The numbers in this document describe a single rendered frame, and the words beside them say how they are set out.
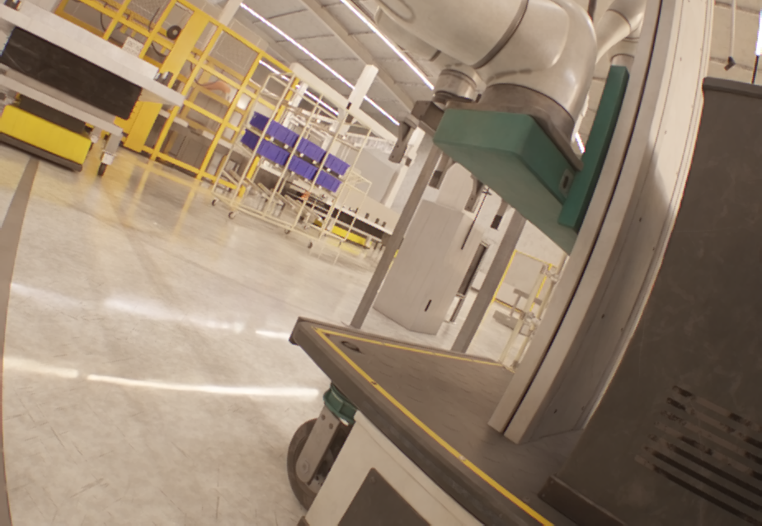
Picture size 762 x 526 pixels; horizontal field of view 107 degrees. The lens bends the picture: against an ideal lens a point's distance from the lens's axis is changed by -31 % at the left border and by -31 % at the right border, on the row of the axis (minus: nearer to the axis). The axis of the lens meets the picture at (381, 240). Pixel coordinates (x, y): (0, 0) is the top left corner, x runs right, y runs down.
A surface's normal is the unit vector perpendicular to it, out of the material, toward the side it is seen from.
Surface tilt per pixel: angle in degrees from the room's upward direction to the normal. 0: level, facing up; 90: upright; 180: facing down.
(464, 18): 135
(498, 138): 90
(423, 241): 90
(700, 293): 90
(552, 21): 84
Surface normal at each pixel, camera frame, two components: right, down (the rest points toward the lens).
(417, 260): -0.59, -0.27
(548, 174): 0.58, 0.28
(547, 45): 0.07, 0.20
